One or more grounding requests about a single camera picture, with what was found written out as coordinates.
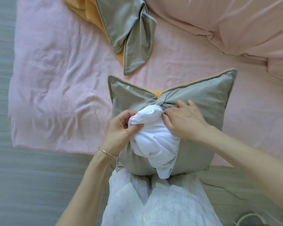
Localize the grey-green cushion cover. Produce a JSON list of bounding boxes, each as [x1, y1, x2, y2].
[[60, 0, 158, 76], [107, 68, 238, 176]]

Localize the grey bag with white handle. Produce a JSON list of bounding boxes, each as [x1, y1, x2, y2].
[[233, 211, 275, 226]]

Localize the person's left hand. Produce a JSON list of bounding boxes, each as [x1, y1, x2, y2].
[[98, 109, 144, 158]]

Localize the pink bed sheet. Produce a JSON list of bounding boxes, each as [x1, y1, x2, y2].
[[8, 0, 283, 168]]

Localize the thin gold bracelet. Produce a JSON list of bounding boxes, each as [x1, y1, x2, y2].
[[97, 146, 119, 159]]

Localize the person's right forearm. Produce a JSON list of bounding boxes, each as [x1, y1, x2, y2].
[[197, 126, 283, 217]]

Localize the person's left forearm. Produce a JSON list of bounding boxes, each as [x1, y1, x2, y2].
[[55, 150, 118, 226]]

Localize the person's white trousers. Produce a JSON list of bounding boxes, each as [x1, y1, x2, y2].
[[101, 168, 224, 226]]

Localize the white cushion insert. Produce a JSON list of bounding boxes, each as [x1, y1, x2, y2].
[[128, 104, 181, 180]]

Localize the person's right hand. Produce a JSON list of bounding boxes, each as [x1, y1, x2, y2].
[[162, 99, 212, 143]]

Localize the pink duvet with white ruffle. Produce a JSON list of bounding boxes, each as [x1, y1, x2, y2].
[[143, 0, 283, 82]]

